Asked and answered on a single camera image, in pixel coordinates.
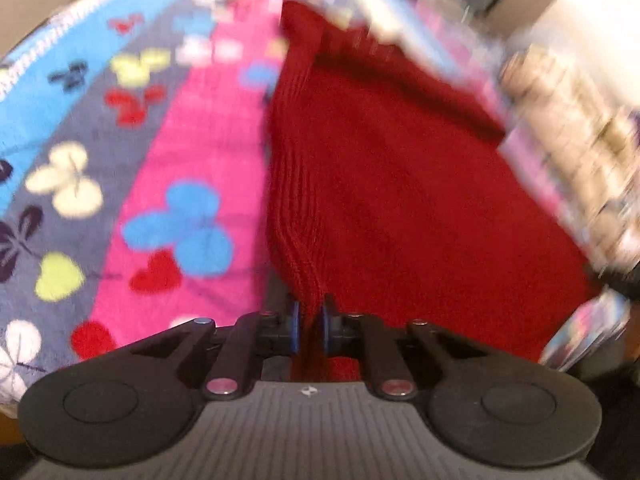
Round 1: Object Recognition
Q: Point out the red knit sweater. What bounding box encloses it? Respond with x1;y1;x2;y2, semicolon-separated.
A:
262;0;602;384

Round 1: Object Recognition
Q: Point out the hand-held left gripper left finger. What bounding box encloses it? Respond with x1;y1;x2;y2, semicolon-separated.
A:
134;294;303;402

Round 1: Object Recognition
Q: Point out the flowered striped bed blanket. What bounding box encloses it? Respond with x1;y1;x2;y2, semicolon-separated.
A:
0;0;640;407

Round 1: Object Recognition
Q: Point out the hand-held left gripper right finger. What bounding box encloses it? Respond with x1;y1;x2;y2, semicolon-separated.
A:
320;294;482;402

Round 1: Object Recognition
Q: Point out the cream star print quilt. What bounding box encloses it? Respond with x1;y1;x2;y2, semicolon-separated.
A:
500;42;640;272

